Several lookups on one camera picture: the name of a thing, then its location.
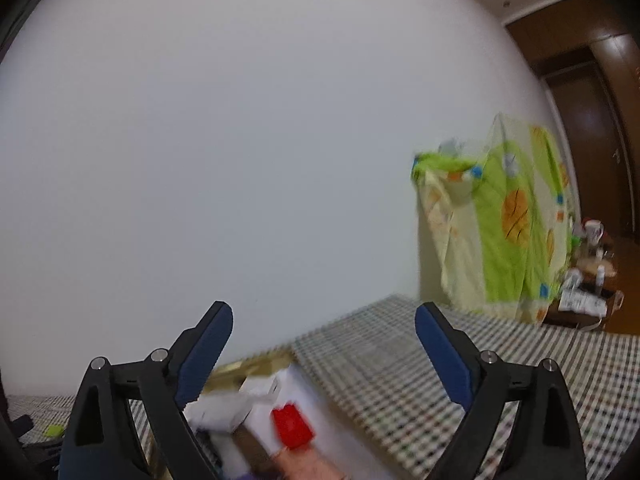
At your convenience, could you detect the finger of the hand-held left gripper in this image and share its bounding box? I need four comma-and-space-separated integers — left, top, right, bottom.
9, 414, 63, 461

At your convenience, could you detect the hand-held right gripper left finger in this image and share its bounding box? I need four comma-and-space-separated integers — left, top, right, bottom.
57, 301, 235, 480

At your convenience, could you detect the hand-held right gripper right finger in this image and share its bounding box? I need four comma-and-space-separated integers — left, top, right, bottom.
415, 301, 587, 480

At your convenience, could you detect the white rectangular block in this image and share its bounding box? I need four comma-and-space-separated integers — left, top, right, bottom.
184, 392, 253, 433

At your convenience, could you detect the red toy brick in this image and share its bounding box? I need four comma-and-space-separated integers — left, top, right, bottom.
271, 402, 316, 448

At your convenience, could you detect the gold box with white lining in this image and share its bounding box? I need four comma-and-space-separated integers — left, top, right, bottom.
145, 347, 401, 480

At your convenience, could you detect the checked tablecloth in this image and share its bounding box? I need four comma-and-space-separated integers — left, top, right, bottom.
5, 294, 640, 480

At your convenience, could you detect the small white box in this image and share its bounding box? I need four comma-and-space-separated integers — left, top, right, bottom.
239, 374, 281, 402

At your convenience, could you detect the green printed cloth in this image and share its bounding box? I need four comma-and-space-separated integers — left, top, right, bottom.
411, 112, 576, 326

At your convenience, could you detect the cluttered wooden side table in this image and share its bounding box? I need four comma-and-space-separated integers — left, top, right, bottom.
542, 245, 626, 333

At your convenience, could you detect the white cup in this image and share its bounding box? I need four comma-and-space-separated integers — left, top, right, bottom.
582, 219, 605, 246

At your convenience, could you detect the wooden wardrobe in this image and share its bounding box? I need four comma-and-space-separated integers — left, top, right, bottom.
505, 0, 640, 241

